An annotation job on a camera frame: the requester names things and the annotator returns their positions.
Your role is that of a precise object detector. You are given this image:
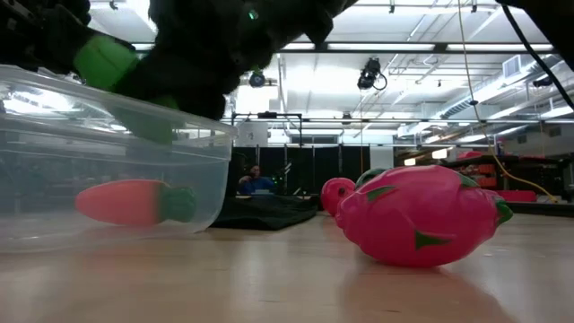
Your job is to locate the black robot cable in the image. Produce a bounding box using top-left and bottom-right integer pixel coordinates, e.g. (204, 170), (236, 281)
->
(500, 3), (574, 112)

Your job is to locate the person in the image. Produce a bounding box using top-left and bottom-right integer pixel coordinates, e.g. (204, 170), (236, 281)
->
(237, 164), (277, 196)

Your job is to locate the white air vent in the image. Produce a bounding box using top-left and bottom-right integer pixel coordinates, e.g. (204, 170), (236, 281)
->
(501, 54), (522, 80)

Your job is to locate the yellow hanging cable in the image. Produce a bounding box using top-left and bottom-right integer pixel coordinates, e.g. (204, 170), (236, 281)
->
(456, 0), (561, 204)

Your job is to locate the black cloth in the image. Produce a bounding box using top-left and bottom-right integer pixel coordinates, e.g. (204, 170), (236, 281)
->
(210, 194), (320, 231)

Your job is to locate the red toy tomato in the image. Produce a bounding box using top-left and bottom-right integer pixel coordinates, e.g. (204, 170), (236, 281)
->
(319, 177), (357, 217)

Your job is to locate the red plastic bin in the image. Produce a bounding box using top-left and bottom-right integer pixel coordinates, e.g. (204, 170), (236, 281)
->
(495, 189), (538, 204)

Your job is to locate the black hanging camera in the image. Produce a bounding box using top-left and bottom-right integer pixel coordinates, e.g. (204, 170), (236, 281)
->
(357, 57), (388, 92)

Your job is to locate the striped toy watermelon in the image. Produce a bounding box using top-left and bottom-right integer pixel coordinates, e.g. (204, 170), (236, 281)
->
(355, 167), (389, 189)

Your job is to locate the orange toy carrot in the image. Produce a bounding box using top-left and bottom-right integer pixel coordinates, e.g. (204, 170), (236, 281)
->
(74, 179), (197, 227)

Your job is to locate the green toy cucumber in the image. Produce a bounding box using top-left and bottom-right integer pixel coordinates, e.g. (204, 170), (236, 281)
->
(73, 34), (181, 145)

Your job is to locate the clear plastic container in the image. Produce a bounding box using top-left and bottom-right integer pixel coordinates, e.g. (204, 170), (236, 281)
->
(0, 65), (239, 253)

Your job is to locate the pink toy dragon fruit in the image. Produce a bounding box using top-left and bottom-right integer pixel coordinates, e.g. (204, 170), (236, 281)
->
(335, 164), (514, 269)

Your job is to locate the black partition curtain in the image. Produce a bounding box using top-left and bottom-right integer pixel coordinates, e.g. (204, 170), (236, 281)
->
(228, 145), (371, 198)

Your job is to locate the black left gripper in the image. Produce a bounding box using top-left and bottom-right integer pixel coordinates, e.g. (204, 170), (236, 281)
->
(0, 0), (94, 71)

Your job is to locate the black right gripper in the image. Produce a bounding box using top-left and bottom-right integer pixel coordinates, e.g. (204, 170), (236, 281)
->
(111, 0), (360, 120)

